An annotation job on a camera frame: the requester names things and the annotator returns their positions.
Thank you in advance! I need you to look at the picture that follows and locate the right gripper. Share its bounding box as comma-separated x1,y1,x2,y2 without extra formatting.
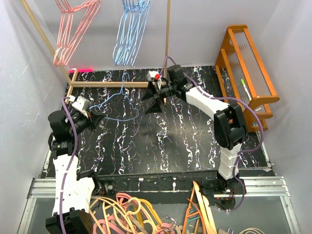
141,81,176,114

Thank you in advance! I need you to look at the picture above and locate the blue hanger hung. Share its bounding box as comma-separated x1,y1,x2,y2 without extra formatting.
123,0,150,66
121,0,147,66
113,0,141,66

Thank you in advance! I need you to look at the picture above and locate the light blue wire hanger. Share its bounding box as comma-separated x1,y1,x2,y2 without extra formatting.
119,0,143,66

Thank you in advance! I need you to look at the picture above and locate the pink wire hanger hung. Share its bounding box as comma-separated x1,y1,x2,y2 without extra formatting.
55,0,90,66

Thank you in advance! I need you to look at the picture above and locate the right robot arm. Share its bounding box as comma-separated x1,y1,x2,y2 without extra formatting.
142,65,248,194

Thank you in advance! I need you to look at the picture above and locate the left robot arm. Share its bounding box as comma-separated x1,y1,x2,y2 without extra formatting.
45,96,103,234

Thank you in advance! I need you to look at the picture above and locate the pile of plastic hangers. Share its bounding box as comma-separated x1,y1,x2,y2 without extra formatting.
89,193,183,234

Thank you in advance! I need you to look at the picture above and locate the wooden hangers pile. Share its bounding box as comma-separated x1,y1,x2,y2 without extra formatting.
181,180,263,234

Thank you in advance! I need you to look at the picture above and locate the pink plastic marker strip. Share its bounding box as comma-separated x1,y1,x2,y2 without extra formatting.
69,69,94,74

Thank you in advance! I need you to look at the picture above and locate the orange wooden shelf rack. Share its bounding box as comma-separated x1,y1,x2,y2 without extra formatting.
215,24,280,132

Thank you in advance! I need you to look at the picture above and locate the green white pen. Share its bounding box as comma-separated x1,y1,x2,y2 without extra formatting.
241,79,252,101

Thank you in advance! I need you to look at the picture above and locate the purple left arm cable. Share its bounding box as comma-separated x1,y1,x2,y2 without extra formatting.
58,96,79,234

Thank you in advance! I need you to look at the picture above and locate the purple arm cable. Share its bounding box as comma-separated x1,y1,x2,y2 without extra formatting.
58,96,79,234
159,56,265,213

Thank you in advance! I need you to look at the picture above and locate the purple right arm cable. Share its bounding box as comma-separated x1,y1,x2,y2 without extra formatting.
159,56,265,213

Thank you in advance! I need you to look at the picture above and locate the wooden clothes rack frame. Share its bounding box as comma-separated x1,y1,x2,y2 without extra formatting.
20,0,171,97

